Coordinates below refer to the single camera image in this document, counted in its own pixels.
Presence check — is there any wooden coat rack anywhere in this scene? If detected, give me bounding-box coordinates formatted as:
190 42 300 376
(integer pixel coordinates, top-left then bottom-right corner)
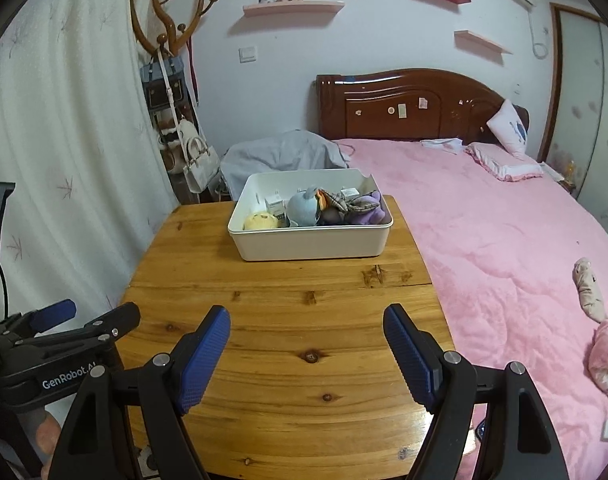
128 0 219 201

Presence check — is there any white handbag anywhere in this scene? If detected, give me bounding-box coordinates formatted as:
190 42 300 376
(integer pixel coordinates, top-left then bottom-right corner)
176 117 221 192

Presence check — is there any white air conditioner cable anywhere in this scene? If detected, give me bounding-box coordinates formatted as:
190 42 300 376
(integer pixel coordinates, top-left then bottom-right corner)
528 7 550 58

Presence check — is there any black cable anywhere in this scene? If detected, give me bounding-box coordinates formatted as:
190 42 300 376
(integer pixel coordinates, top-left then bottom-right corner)
0 260 10 322

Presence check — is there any small silver box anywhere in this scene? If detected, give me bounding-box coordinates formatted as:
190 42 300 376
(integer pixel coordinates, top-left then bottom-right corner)
265 195 289 223

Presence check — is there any long pink wall shelf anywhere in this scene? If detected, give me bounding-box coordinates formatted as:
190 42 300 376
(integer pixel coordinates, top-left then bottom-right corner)
242 0 345 18

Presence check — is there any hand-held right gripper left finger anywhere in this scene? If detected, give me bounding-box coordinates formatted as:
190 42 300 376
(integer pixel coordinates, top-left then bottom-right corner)
48 304 232 480

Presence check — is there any blue brown satchel bag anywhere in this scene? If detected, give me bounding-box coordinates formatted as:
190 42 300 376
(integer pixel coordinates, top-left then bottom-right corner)
140 55 189 111

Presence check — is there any person's left hand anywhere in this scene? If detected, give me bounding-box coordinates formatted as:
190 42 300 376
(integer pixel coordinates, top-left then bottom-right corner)
24 407 63 480

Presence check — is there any pink frilled pillow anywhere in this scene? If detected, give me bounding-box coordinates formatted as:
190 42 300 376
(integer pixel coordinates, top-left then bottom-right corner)
465 141 545 182

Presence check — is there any beige printed cloth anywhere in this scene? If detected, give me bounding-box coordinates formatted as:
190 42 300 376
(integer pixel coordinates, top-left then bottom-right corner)
574 257 607 323

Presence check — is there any blue plush toy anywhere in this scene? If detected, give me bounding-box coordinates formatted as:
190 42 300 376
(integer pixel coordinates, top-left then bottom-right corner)
286 186 325 227

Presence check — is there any grey cloth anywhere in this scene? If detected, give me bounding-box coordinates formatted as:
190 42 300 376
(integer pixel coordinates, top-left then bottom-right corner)
219 130 352 196

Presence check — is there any white folded cloth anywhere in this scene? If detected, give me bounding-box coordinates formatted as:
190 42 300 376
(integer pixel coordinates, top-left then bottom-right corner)
421 136 465 155

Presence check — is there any white pillow blue print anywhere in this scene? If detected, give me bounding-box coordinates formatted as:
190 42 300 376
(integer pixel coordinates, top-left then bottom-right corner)
486 99 529 157

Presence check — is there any red hanging strap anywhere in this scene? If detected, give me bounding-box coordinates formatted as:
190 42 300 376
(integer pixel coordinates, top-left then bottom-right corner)
188 40 201 106

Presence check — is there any plaid fabric toy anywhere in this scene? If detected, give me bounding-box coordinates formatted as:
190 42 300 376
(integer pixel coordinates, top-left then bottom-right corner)
318 188 379 213

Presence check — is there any brown wooden headboard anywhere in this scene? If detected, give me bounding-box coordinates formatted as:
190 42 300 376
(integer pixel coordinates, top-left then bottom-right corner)
316 68 530 146

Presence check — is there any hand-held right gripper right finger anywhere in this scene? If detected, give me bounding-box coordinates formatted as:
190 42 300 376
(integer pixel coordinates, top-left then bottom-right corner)
383 303 570 480

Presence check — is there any flower print wardrobe door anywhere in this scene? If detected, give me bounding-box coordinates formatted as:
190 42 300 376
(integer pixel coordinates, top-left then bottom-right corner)
536 2 608 246

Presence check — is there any yellow plush toy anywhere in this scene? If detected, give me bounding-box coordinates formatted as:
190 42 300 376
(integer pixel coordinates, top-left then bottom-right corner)
244 211 279 231

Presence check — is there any purple plush toy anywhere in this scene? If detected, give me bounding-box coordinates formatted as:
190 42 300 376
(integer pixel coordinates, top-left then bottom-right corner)
316 190 389 226

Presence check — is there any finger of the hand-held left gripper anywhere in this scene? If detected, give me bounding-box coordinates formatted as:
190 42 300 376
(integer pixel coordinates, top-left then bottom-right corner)
16 302 141 354
0 299 77 346

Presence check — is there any cream fluffy bag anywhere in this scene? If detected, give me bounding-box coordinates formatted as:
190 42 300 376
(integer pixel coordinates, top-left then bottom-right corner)
156 110 195 175

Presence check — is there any pink bed blanket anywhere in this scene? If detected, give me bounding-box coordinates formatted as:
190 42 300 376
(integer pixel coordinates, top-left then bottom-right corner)
331 137 608 480

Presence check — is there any white plastic bin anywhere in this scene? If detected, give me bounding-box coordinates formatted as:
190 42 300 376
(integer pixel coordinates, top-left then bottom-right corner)
228 168 395 262

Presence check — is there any short pink wall shelf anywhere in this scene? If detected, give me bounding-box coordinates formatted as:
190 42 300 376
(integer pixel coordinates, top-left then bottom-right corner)
454 30 514 55

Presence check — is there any white curtain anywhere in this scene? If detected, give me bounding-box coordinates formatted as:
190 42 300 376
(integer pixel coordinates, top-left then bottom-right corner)
0 0 182 331

